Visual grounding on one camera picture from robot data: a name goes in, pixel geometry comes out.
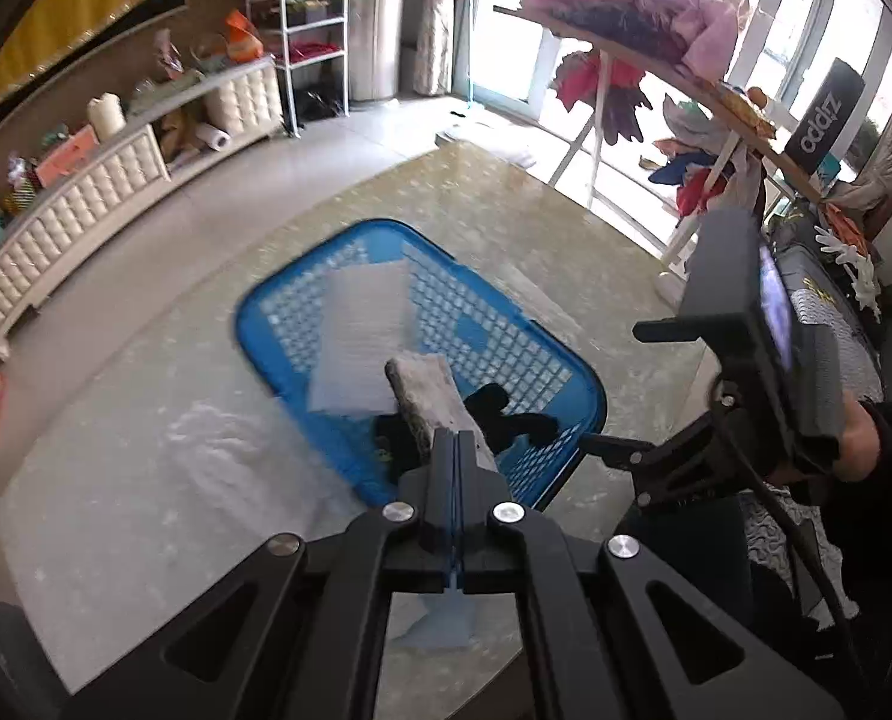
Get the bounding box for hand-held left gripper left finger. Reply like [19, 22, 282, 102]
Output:
[59, 427, 460, 720]

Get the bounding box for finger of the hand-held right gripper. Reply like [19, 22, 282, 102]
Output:
[632, 316, 725, 346]
[581, 415, 726, 508]

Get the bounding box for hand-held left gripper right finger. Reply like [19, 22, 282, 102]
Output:
[457, 429, 846, 720]

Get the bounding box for grey rag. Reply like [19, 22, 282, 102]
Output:
[383, 355, 506, 467]

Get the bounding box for black knit gloves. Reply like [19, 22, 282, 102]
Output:
[374, 382, 560, 485]

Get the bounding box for light blue cloth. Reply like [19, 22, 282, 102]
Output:
[391, 590, 479, 653]

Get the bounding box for blue plastic basket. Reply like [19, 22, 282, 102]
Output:
[235, 218, 609, 512]

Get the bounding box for white cloth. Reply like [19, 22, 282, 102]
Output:
[306, 261, 420, 419]

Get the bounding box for person's right hand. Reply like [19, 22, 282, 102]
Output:
[835, 397, 881, 482]

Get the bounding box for ironing board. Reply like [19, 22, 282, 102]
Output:
[494, 3, 831, 287]

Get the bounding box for black printed tube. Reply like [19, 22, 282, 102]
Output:
[783, 58, 868, 182]

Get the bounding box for hanging coloured clothes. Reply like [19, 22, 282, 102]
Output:
[550, 51, 764, 220]

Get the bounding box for dark garment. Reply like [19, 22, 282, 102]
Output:
[564, 6, 689, 66]

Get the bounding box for glass sliding door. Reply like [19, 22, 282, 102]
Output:
[453, 0, 892, 256]

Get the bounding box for patterned curtain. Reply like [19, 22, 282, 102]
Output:
[408, 0, 479, 99]

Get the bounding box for white metal shelf rack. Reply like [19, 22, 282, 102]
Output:
[243, 0, 352, 140]

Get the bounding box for standing air conditioner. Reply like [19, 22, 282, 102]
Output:
[348, 0, 412, 103]

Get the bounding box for white tufted TV cabinet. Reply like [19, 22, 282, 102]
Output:
[0, 55, 284, 362]

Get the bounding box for orange bag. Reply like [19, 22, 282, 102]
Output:
[224, 9, 264, 62]

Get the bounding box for white jug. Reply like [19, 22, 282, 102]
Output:
[87, 91, 127, 143]

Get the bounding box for pink storage box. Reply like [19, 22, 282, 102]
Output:
[34, 125, 101, 168]

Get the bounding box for yellow cloth cover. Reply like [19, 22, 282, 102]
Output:
[0, 0, 206, 135]

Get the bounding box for black cable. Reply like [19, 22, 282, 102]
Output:
[712, 382, 879, 720]

